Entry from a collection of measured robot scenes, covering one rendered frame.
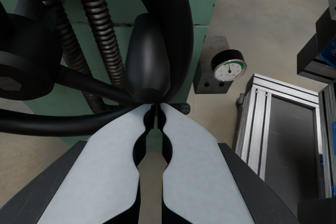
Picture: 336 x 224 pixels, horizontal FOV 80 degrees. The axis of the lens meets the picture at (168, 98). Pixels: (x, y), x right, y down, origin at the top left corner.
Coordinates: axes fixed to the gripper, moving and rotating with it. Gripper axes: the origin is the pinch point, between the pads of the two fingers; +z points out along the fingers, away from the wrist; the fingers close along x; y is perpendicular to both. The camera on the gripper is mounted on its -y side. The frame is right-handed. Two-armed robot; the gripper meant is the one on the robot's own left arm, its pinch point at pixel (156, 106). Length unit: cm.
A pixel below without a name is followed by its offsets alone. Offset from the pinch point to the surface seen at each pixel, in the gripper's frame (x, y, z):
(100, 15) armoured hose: -6.0, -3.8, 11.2
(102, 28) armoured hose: -6.0, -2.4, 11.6
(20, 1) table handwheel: -12.5, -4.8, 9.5
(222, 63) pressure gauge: 11.0, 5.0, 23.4
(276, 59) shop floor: 77, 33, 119
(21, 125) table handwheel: -16.8, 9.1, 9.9
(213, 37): 12.5, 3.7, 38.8
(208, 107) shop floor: 27, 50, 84
